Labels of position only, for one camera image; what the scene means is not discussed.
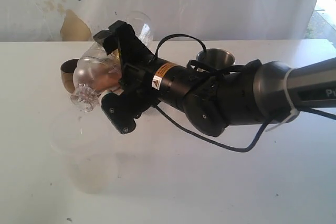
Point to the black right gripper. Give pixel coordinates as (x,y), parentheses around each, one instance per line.
(122,109)

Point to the brown wooden cubes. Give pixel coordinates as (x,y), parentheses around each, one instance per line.
(107,75)

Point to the clear plastic shaker cup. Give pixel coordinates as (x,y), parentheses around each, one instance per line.
(123,39)

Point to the clear plastic shaker lid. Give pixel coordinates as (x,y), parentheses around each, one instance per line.
(86,78)

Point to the brown wooden cup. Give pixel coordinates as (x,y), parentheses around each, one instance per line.
(67,70)

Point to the translucent plastic measuring cup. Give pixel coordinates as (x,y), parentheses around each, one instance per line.
(84,144)

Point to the stainless steel cup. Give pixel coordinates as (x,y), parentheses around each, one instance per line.
(215,59)

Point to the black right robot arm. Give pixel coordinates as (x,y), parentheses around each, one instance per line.
(211,99)

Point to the white cable tie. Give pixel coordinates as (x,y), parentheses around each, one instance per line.
(294,111)

